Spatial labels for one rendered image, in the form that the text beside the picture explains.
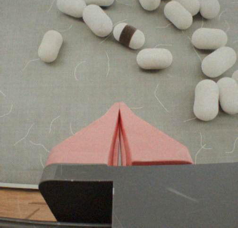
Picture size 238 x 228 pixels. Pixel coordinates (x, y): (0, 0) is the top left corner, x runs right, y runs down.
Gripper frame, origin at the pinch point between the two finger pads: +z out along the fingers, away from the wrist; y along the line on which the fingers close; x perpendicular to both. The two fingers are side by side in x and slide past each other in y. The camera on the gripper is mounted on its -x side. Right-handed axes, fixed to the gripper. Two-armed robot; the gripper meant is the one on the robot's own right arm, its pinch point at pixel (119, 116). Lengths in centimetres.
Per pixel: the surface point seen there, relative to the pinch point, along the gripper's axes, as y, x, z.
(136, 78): -1.5, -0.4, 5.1
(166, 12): -4.6, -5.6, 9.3
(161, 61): -3.5, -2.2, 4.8
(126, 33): -0.7, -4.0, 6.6
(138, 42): -1.7, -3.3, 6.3
